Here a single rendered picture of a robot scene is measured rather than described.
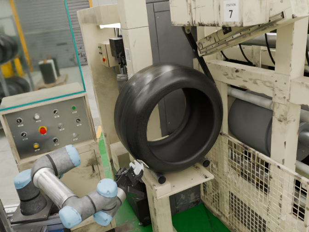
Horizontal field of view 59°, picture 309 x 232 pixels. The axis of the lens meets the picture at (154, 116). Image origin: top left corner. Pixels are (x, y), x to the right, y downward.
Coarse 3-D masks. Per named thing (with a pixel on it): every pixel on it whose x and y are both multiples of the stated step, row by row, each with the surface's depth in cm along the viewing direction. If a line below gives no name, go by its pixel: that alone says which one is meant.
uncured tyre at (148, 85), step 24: (144, 72) 137; (168, 72) 128; (192, 72) 133; (120, 96) 139; (144, 96) 125; (192, 96) 166; (216, 96) 140; (120, 120) 134; (144, 120) 126; (192, 120) 171; (216, 120) 144; (144, 144) 130; (168, 144) 170; (192, 144) 165; (168, 168) 141
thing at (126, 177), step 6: (120, 168) 126; (126, 168) 124; (132, 168) 123; (120, 174) 120; (126, 174) 119; (132, 174) 124; (120, 180) 118; (126, 180) 121; (132, 180) 121; (120, 186) 116; (126, 186) 120; (132, 186) 122; (126, 192) 117
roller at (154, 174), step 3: (147, 168) 156; (150, 171) 152; (153, 171) 149; (153, 174) 148; (156, 174) 146; (159, 174) 145; (162, 174) 145; (156, 177) 145; (159, 177) 143; (162, 177) 143; (165, 177) 144; (159, 180) 142; (162, 180) 143; (165, 180) 144; (162, 183) 144
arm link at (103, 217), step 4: (120, 200) 112; (116, 204) 107; (120, 204) 112; (116, 208) 109; (100, 212) 105; (104, 212) 105; (108, 212) 105; (112, 212) 106; (116, 212) 111; (96, 216) 105; (100, 216) 104; (104, 216) 104; (108, 216) 105; (112, 216) 107; (96, 220) 107; (100, 220) 106; (104, 220) 104; (108, 220) 105; (100, 224) 107; (104, 224) 106; (108, 224) 106
